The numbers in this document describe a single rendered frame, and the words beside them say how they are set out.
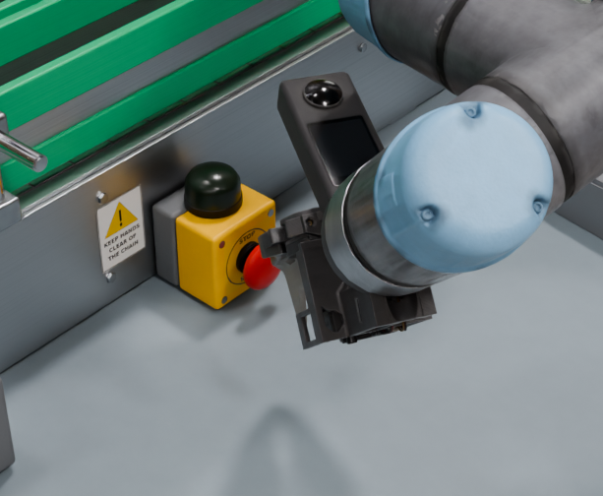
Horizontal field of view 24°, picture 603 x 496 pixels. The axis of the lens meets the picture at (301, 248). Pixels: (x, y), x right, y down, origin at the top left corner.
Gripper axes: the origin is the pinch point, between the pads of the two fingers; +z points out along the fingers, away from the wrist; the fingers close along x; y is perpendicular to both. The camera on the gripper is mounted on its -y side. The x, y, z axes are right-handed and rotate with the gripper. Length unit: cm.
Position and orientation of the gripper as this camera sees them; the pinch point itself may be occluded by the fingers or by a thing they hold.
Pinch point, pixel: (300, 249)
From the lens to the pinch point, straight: 99.6
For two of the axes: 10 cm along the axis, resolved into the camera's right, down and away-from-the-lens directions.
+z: -2.2, 1.5, 9.6
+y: 2.2, 9.7, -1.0
